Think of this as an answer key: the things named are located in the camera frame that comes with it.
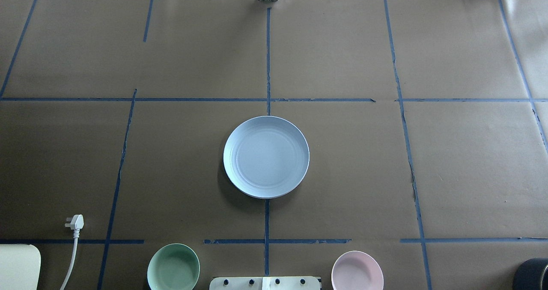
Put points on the blue plate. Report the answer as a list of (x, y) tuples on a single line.
[(266, 157)]

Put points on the green bowl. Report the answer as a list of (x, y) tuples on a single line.
[(173, 267)]

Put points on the pink bowl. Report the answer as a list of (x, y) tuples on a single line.
[(356, 270)]

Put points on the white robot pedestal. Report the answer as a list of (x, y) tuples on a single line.
[(266, 283)]

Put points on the cream toaster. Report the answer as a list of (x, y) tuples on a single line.
[(20, 266)]

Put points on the dark blue saucepan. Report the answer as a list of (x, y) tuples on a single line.
[(531, 275)]

